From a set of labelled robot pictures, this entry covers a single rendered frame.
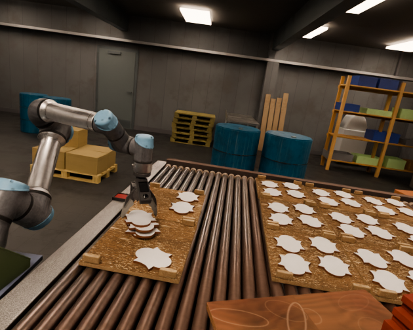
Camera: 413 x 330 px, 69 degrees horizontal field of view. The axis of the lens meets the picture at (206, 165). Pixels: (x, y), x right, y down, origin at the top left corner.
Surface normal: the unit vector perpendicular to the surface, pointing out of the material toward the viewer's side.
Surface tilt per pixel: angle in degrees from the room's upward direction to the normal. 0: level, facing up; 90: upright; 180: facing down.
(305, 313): 0
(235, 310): 0
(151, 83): 90
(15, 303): 0
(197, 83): 90
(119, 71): 90
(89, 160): 90
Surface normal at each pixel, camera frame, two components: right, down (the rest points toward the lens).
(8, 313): 0.13, -0.96
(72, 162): -0.16, 0.24
